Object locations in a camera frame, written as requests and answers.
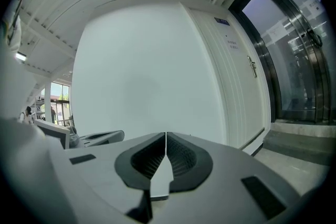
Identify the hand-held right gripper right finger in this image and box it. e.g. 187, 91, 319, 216
166, 131, 214, 193

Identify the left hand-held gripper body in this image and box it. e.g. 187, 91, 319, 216
34, 119, 80, 151

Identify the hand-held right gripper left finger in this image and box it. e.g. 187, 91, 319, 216
114, 132, 167, 190

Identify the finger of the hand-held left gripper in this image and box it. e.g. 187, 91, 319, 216
83, 130, 125, 141
80, 138, 111, 147

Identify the large window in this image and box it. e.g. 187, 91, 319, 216
49, 81, 72, 127

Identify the person's white shirt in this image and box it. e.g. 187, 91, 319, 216
0, 0, 50, 155

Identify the white door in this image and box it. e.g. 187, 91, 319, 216
187, 6, 272, 157

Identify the blue door sign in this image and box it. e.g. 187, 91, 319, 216
214, 17, 231, 27

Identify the black framed glass door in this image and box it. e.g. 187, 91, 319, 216
227, 0, 336, 125

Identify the white paper notice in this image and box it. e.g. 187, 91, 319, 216
300, 0, 324, 19
266, 20, 287, 44

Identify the silver door handle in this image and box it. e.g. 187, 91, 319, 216
246, 55, 258, 79

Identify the dark neck strap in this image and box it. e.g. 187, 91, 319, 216
7, 0, 25, 45

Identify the black glass door handle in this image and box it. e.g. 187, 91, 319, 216
305, 27, 323, 48

